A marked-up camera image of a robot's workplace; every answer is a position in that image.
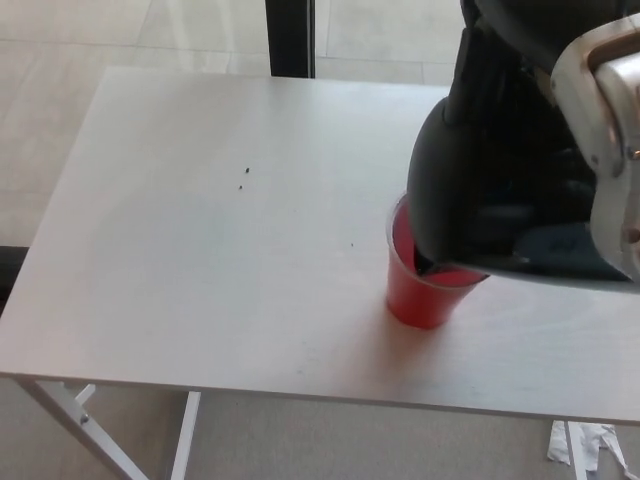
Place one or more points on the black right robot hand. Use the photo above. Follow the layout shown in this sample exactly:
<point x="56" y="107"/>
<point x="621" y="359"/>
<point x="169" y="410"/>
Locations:
<point x="530" y="20"/>

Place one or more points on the black electric kettle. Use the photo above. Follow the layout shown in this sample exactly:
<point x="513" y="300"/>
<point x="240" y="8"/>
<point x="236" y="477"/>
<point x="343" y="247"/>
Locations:
<point x="450" y="190"/>

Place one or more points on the red plastic cup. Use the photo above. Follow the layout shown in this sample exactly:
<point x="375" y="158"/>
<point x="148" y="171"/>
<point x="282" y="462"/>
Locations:
<point x="420" y="305"/>

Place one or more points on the crumpled white paper tissue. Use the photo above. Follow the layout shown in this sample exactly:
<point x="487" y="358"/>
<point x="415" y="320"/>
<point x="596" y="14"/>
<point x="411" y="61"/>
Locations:
<point x="605" y="445"/>

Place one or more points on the black vertical window post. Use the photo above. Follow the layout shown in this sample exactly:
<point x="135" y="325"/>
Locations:
<point x="291" y="37"/>

